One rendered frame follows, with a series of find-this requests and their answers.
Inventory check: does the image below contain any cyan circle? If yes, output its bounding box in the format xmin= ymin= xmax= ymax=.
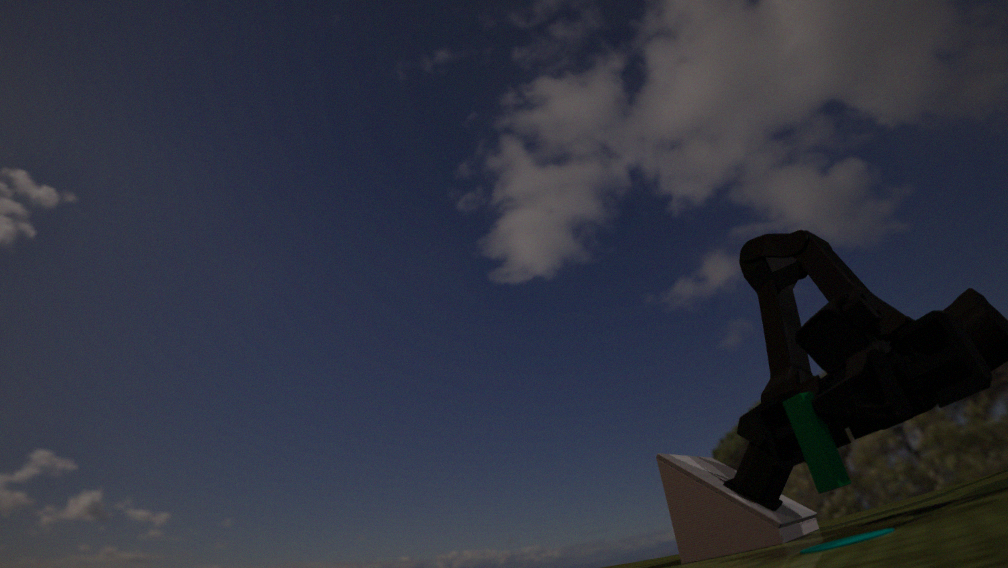
xmin=800 ymin=528 xmax=895 ymax=554

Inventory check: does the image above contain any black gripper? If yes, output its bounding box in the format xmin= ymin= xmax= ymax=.
xmin=755 ymin=310 xmax=993 ymax=470

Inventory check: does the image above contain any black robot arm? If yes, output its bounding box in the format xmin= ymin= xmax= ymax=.
xmin=723 ymin=230 xmax=1008 ymax=512

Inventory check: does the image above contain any dark green rectangular post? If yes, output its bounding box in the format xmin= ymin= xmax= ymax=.
xmin=782 ymin=392 xmax=851 ymax=494

